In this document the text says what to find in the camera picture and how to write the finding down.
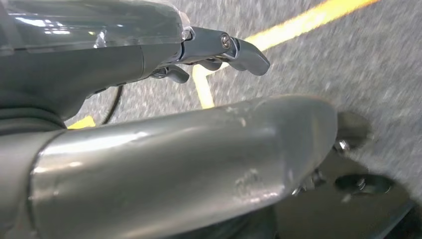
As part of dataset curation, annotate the silver robot leg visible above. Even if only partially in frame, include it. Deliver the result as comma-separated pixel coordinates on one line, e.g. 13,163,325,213
0,94,340,239

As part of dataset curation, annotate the yellow floor tape square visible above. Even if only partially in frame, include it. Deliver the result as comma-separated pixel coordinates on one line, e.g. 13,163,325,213
192,0,380,110

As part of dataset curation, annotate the black robot foot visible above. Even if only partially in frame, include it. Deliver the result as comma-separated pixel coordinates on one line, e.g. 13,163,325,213
273,110,417,239

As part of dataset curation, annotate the thin black cable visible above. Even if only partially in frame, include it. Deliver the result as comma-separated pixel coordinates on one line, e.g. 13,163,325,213
100,85,124,126

